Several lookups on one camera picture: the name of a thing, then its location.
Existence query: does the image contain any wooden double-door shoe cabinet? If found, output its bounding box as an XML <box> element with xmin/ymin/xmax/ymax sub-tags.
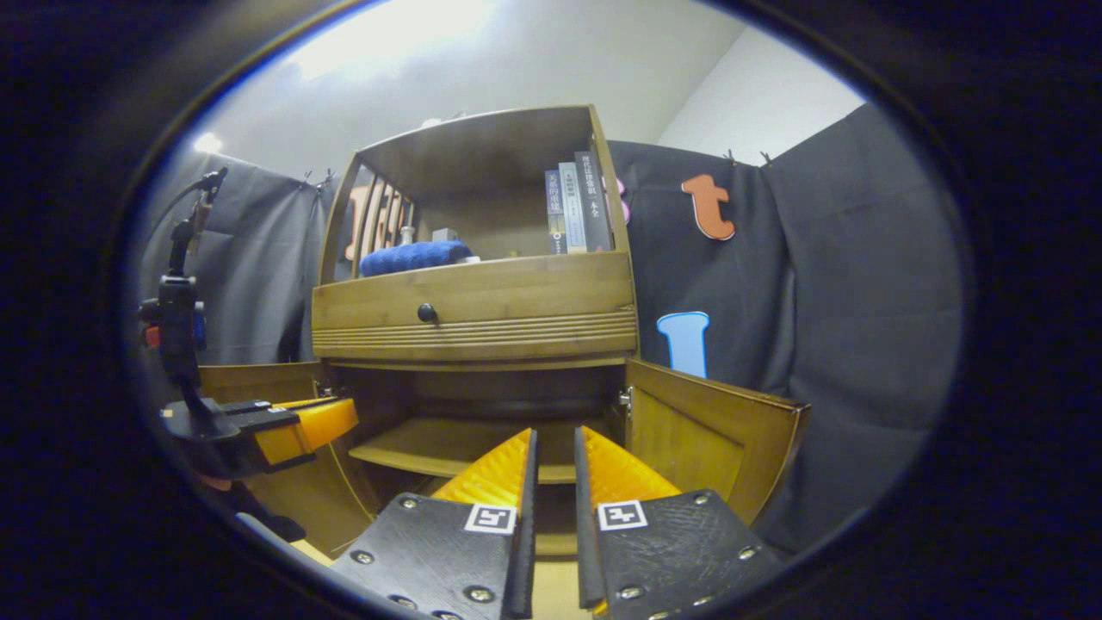
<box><xmin>198</xmin><ymin>105</ymin><xmax>812</xmax><ymax>561</ymax></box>

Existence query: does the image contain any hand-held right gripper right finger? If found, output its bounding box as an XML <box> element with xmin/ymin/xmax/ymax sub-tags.
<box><xmin>574</xmin><ymin>425</ymin><xmax>784</xmax><ymax>620</ymax></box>

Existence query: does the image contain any wooden inner cabinet shelf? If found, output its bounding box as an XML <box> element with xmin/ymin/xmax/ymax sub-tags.
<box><xmin>349</xmin><ymin>418</ymin><xmax>621</xmax><ymax>485</ymax></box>

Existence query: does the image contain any folded blue towel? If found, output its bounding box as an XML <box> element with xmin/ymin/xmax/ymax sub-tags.
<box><xmin>359</xmin><ymin>240</ymin><xmax>474</xmax><ymax>278</ymax></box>

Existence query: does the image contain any black backdrop cloth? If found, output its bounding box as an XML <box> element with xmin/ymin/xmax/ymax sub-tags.
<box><xmin>138</xmin><ymin>103</ymin><xmax>965</xmax><ymax>556</ymax></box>

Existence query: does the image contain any wooden cabinet drawer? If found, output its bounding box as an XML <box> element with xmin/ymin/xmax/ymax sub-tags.
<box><xmin>312</xmin><ymin>251</ymin><xmax>638</xmax><ymax>330</ymax></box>

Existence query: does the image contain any grey spine book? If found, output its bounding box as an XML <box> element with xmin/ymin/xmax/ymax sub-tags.
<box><xmin>559</xmin><ymin>162</ymin><xmax>589</xmax><ymax>254</ymax></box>

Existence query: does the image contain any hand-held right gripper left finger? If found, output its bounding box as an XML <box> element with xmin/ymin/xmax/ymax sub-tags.
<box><xmin>330</xmin><ymin>428</ymin><xmax>539</xmax><ymax>620</ymax></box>

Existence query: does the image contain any wooden cabinet door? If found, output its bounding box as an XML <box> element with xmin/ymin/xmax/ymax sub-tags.
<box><xmin>198</xmin><ymin>362</ymin><xmax>380</xmax><ymax>559</ymax></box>
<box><xmin>618</xmin><ymin>357</ymin><xmax>812</xmax><ymax>528</ymax></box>

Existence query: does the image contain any dark blue cover book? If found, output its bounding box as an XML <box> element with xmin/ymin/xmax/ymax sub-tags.
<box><xmin>544</xmin><ymin>170</ymin><xmax>567</xmax><ymax>255</ymax></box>

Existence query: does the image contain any black spine book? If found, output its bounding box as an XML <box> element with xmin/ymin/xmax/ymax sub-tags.
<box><xmin>574</xmin><ymin>152</ymin><xmax>615</xmax><ymax>252</ymax></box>

